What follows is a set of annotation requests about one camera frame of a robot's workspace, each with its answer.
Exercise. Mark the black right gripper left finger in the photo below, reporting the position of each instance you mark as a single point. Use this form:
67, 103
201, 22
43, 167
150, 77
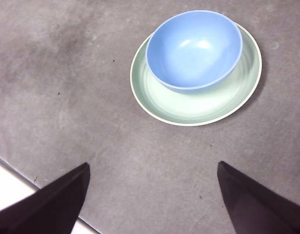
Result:
54, 207

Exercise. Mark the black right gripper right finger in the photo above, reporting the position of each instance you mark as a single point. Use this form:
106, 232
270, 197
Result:
257, 209

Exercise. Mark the green plate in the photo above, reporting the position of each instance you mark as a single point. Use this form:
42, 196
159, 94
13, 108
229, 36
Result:
188, 107

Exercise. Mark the blue bowl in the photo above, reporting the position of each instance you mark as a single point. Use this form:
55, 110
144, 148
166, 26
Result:
193, 53

